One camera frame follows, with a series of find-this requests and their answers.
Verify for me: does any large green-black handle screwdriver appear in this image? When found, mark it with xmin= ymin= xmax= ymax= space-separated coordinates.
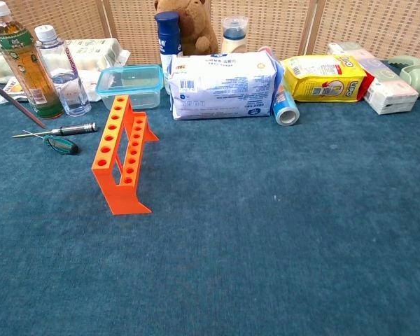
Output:
xmin=0 ymin=62 xmax=48 ymax=130

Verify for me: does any orange test tube rack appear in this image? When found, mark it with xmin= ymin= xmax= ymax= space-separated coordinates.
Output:
xmin=90 ymin=94 xmax=160 ymax=216

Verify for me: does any blue carpet table cover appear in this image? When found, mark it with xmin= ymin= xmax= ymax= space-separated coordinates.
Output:
xmin=0 ymin=59 xmax=420 ymax=336

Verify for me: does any white blue wet wipes pack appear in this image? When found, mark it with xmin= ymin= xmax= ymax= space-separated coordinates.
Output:
xmin=168 ymin=48 xmax=285 ymax=121

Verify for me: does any blue plastic wrap roll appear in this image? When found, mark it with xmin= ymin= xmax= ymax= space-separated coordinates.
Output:
xmin=258 ymin=45 xmax=300 ymax=127

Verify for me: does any clear container blue lid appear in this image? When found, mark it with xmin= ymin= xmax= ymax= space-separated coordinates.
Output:
xmin=94 ymin=64 xmax=165 ymax=111

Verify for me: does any white mayonnaise squeeze bottle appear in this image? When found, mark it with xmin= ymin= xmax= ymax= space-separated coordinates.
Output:
xmin=220 ymin=15 xmax=250 ymax=55

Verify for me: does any blue white spray can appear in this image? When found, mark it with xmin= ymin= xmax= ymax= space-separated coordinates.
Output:
xmin=154 ymin=10 xmax=183 ymax=95

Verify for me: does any brown capybara plush toy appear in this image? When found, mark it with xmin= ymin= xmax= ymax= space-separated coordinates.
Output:
xmin=153 ymin=0 xmax=220 ymax=57

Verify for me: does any yellow Lipo biscuit pack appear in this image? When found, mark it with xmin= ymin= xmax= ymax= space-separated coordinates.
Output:
xmin=281 ymin=54 xmax=369 ymax=104

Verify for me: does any clear water bottle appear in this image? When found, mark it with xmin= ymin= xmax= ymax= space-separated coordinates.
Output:
xmin=34 ymin=24 xmax=92 ymax=118

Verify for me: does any pastel tissue packs bundle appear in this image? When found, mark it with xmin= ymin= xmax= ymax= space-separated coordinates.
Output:
xmin=326 ymin=41 xmax=420 ymax=116

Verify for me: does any green tea bottle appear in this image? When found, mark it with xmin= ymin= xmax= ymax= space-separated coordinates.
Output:
xmin=0 ymin=0 xmax=65 ymax=120

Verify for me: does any wicker folding screen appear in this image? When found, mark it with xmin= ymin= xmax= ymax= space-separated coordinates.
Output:
xmin=0 ymin=0 xmax=420 ymax=67

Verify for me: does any pale green lint roller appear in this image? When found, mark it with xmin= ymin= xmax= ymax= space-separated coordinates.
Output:
xmin=386 ymin=55 xmax=420 ymax=99

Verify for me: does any silver metal handle screwdriver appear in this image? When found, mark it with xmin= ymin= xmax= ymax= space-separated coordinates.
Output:
xmin=12 ymin=122 xmax=99 ymax=139

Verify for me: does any small green-black handle screwdriver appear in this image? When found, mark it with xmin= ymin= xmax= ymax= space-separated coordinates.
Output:
xmin=22 ymin=129 xmax=81 ymax=156

